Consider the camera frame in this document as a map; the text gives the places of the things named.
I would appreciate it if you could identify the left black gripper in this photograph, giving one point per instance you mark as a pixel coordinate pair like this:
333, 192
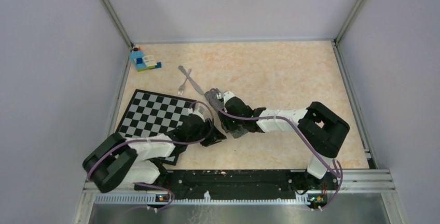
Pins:
214, 136

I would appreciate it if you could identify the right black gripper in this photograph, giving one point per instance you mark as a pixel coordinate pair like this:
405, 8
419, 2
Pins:
225, 121

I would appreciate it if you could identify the grey cloth napkin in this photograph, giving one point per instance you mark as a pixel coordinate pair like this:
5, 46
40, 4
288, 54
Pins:
217, 106

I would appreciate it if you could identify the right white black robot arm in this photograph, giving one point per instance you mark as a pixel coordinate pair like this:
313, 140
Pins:
322, 131

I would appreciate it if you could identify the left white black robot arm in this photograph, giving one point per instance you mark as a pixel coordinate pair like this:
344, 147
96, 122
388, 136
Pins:
129, 160

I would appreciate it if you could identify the silver fork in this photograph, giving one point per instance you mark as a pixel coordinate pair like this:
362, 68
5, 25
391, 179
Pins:
181, 88

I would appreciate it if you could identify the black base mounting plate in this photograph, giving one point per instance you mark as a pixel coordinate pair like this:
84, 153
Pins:
243, 184

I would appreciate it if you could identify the black white checkerboard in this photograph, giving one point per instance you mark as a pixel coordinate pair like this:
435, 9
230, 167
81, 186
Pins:
149, 114

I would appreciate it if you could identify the silver table knife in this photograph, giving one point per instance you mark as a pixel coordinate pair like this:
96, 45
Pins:
192, 82

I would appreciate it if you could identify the colourful toy brick block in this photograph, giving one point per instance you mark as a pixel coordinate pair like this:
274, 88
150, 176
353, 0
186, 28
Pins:
141, 61

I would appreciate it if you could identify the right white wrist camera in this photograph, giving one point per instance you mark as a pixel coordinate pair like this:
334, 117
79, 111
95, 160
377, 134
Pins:
224, 97

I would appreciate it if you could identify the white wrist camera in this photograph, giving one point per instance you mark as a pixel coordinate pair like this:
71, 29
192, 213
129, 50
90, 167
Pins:
199, 111
224, 97

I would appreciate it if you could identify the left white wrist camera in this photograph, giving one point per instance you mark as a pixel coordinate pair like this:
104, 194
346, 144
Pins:
199, 111

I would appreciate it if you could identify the grey slotted cable duct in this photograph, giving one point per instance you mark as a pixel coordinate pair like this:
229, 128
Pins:
160, 199

